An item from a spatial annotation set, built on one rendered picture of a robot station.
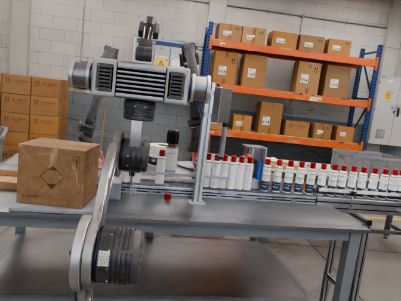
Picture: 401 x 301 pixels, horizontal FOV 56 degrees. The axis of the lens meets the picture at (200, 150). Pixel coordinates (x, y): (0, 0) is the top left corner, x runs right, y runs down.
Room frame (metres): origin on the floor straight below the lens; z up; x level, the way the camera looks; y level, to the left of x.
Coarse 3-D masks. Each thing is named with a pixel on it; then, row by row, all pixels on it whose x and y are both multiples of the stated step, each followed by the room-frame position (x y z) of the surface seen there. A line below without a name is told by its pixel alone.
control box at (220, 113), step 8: (216, 88) 2.02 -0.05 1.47; (224, 88) 2.04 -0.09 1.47; (216, 96) 2.02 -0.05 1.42; (224, 96) 2.05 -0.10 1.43; (216, 104) 2.01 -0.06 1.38; (224, 104) 2.07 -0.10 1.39; (216, 112) 2.01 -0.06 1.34; (224, 112) 2.08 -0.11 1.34; (216, 120) 2.01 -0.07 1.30; (224, 120) 2.10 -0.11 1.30
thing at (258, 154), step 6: (246, 150) 2.35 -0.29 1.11; (252, 150) 2.32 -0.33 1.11; (258, 150) 2.40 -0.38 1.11; (264, 150) 2.33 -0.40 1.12; (252, 156) 2.32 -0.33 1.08; (258, 156) 2.40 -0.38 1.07; (264, 156) 2.32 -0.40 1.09; (264, 162) 2.31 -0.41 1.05; (252, 174) 2.36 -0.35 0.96; (252, 180) 2.27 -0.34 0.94; (258, 180) 2.28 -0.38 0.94; (252, 186) 2.27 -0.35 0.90; (258, 186) 2.28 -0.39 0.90
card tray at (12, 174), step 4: (0, 172) 2.08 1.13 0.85; (4, 172) 2.09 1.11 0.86; (8, 172) 2.09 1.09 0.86; (12, 172) 2.10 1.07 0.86; (16, 172) 2.10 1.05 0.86; (0, 176) 2.07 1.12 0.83; (4, 176) 2.08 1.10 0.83; (8, 176) 2.09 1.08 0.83; (12, 176) 2.09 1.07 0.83; (16, 176) 2.10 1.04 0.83; (0, 180) 1.98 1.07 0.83; (4, 180) 1.99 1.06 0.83; (8, 180) 2.00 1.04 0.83; (12, 180) 2.01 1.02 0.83; (16, 180) 2.02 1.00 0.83; (0, 184) 1.85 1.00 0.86; (4, 184) 1.85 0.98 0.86; (8, 184) 1.86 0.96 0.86; (12, 184) 1.86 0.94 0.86; (16, 184) 1.86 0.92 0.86; (0, 188) 1.85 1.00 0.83; (4, 188) 1.85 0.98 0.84; (8, 188) 1.86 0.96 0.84; (12, 188) 1.86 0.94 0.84; (16, 188) 1.86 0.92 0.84
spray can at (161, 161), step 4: (160, 152) 2.12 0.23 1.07; (164, 152) 2.12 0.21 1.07; (160, 156) 2.11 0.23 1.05; (164, 156) 2.12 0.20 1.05; (160, 160) 2.11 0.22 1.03; (164, 160) 2.11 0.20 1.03; (160, 164) 2.11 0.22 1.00; (164, 164) 2.12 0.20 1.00; (156, 168) 2.12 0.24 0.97; (160, 168) 2.11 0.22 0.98; (164, 168) 2.12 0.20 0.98; (156, 176) 2.11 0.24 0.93; (160, 176) 2.11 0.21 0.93; (156, 180) 2.11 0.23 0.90; (160, 180) 2.11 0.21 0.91; (156, 184) 2.11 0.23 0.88; (160, 184) 2.11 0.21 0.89
